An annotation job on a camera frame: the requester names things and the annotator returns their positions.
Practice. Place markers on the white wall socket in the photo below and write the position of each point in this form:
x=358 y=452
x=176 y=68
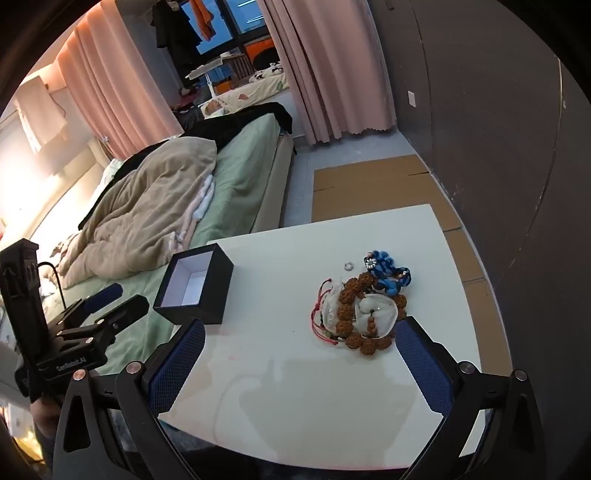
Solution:
x=412 y=99

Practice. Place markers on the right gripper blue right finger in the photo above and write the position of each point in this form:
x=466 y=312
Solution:
x=447 y=391

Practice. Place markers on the pink curtain left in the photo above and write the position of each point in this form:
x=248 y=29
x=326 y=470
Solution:
x=111 y=84

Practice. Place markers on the floral bedding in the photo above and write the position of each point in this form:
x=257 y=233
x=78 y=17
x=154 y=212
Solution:
x=261 y=86

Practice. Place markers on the brown cardboard floor sheet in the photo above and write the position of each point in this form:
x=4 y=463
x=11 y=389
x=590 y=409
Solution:
x=395 y=204

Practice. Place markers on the orange hanging garment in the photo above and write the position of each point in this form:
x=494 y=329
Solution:
x=204 y=19

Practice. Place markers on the beige duvet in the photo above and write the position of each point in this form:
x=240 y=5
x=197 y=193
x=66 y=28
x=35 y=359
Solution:
x=144 y=218

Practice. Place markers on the pink curtain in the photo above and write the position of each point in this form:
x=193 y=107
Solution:
x=111 y=84
x=335 y=65

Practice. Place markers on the black garment on bed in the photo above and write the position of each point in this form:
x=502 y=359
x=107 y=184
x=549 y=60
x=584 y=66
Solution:
x=223 y=129

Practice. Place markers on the clear plastic pouch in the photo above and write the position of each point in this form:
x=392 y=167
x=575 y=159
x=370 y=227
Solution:
x=373 y=309

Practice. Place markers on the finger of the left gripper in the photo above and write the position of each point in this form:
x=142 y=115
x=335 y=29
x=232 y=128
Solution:
x=124 y=315
x=104 y=297

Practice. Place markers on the black jewelry box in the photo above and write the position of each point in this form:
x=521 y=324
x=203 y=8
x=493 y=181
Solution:
x=195 y=286

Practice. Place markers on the black hanging garment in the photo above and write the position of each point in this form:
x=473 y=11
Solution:
x=175 y=34

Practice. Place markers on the person's left hand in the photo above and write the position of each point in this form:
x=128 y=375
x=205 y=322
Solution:
x=46 y=413

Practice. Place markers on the white pink folded cloth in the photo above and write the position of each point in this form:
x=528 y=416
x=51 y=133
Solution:
x=193 y=215

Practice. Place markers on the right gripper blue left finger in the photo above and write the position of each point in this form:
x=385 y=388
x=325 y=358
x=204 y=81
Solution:
x=146 y=389

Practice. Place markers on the pink curtain right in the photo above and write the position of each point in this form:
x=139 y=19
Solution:
x=335 y=65

